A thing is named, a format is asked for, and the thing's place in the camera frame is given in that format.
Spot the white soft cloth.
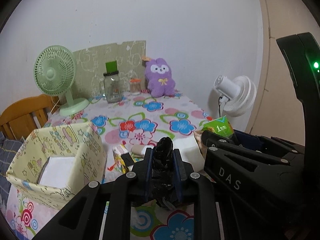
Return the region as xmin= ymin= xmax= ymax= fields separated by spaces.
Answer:
xmin=173 ymin=135 xmax=204 ymax=172

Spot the yellow cartoon tissue pack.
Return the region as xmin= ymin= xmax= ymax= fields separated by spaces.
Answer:
xmin=112 ymin=144 xmax=135 ymax=174

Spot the green snack packet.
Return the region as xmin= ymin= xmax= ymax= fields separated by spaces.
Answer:
xmin=200 ymin=116 xmax=234 ymax=138

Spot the white standing fan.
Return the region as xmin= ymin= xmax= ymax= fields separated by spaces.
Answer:
xmin=214 ymin=75 xmax=257 ymax=117

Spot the yellow cartoon storage box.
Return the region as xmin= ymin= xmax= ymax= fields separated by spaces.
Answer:
xmin=6 ymin=122 xmax=106 ymax=210

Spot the floral tablecloth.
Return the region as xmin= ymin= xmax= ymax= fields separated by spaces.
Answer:
xmin=5 ymin=92 xmax=211 ymax=239

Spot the purple plush bunny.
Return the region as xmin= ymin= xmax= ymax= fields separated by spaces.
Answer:
xmin=145 ymin=58 xmax=176 ymax=98

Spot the cotton swab jar orange lid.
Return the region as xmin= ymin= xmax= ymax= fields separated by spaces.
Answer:
xmin=130 ymin=79 xmax=141 ymax=95

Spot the blue plaid pillow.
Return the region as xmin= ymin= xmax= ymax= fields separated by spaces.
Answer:
xmin=0 ymin=132 xmax=23 ymax=209

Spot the glass mason jar mug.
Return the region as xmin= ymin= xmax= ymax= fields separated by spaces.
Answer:
xmin=99 ymin=70 xmax=122 ymax=103

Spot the wooden headboard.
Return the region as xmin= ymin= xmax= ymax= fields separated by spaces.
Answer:
xmin=1 ymin=94 xmax=59 ymax=140

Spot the green cup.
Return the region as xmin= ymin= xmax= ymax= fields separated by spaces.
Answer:
xmin=105 ymin=61 xmax=118 ymax=74

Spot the green desk fan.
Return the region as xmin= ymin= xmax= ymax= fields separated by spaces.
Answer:
xmin=34 ymin=45 xmax=89 ymax=116

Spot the green cartoon wall board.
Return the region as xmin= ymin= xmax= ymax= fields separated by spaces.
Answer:
xmin=72 ymin=40 xmax=146 ymax=99

